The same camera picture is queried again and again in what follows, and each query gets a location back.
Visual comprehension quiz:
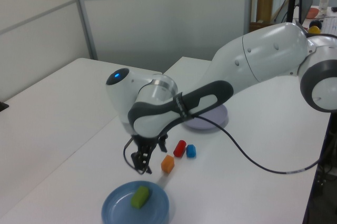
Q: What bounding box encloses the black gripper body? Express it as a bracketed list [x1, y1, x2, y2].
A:
[133, 134, 159, 154]

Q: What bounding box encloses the red cylinder block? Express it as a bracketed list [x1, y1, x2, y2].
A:
[173, 140, 187, 158]

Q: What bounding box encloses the orange rectangular block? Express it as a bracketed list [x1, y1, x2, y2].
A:
[161, 154, 176, 174]

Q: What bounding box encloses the blue block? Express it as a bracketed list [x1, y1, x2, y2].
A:
[185, 144, 197, 159]

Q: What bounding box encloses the green rectangular block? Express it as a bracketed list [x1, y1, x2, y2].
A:
[131, 186, 151, 209]

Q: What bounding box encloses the blue plate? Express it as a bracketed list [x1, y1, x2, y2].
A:
[101, 180, 171, 224]

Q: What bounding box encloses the lilac plate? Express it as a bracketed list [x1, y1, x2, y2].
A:
[181, 104, 229, 132]

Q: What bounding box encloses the white office partition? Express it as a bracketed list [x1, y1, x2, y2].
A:
[71, 0, 253, 74]
[0, 0, 93, 103]

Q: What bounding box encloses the brown wooden cabinet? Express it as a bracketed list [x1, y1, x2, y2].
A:
[256, 0, 275, 23]

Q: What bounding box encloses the black monitor stand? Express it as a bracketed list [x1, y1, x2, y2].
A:
[285, 0, 300, 23]

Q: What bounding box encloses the orange bowl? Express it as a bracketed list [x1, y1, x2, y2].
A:
[306, 7, 320, 20]

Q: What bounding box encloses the printed paper sheet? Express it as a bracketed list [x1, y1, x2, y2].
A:
[322, 16, 337, 35]

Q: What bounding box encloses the clear plastic bottle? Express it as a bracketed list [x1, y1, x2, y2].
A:
[318, 0, 331, 17]

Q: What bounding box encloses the black cable strap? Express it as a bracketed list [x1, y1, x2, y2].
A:
[173, 92, 191, 120]

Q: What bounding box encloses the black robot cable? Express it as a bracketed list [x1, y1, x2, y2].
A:
[123, 113, 330, 176]

